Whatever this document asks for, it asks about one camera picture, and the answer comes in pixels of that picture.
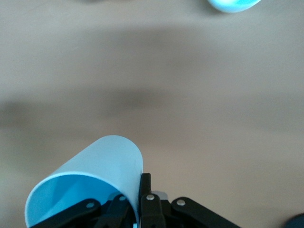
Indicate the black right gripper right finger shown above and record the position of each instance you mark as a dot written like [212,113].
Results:
[149,209]

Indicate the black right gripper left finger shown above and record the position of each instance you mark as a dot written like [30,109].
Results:
[95,213]

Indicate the light blue plastic cup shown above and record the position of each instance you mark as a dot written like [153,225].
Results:
[107,161]
[232,6]

